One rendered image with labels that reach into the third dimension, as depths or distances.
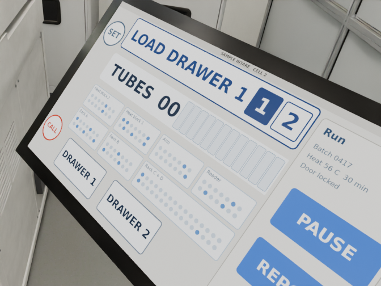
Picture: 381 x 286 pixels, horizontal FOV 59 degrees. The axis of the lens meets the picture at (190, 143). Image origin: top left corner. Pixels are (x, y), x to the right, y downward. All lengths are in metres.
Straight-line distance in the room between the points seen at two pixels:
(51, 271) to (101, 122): 1.17
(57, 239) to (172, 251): 1.32
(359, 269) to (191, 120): 0.23
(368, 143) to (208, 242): 0.19
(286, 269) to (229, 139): 0.15
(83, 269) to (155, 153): 1.21
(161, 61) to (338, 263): 0.32
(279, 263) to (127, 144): 0.23
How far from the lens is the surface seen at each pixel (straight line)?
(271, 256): 0.36
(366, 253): 0.35
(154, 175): 0.42
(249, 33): 3.99
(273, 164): 0.37
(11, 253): 1.28
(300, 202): 0.36
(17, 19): 1.31
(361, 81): 1.41
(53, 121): 0.56
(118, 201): 0.45
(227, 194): 0.38
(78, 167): 0.50
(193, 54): 0.45
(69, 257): 1.63
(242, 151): 0.38
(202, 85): 0.42
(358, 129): 0.37
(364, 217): 0.35
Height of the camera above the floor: 1.33
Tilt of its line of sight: 36 degrees down
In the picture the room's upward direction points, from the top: 11 degrees clockwise
